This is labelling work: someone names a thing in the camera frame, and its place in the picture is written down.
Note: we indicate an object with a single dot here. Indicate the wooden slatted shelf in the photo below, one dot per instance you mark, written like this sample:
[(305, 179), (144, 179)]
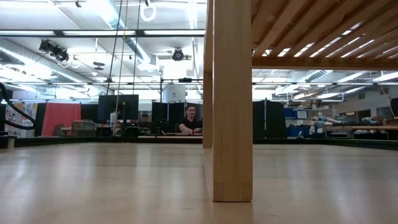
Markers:
[(233, 109)]

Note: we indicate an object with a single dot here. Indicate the person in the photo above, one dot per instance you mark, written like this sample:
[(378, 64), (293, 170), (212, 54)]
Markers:
[(189, 124)]

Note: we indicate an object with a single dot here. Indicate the black partition panel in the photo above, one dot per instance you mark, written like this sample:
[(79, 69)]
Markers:
[(273, 118), (164, 115)]

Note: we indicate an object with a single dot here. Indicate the blue storage bin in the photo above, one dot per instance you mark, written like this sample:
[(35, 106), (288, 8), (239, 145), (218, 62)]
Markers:
[(290, 112)]

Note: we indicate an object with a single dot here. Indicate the cardboard box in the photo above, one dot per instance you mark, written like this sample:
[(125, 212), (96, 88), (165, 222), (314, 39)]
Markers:
[(82, 128)]

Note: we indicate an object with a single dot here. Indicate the red cloth partition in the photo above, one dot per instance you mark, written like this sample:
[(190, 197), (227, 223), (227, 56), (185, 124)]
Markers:
[(60, 118)]

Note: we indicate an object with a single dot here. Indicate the black ceiling spotlight cluster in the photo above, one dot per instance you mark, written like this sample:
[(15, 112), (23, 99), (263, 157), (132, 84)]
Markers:
[(59, 54)]

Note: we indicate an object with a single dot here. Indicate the wooden background table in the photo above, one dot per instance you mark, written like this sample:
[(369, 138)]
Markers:
[(357, 127)]

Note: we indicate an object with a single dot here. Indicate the colourful poster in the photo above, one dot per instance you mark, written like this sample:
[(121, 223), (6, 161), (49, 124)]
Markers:
[(17, 119)]

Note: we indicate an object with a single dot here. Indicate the black round hanging camera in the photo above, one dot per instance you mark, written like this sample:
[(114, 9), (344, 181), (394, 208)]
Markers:
[(178, 54)]

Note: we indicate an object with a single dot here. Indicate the black metal table frame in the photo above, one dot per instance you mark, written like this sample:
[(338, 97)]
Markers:
[(93, 140)]

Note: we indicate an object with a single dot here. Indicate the black overhead frame bar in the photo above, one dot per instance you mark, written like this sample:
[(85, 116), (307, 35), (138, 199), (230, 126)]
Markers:
[(59, 32)]

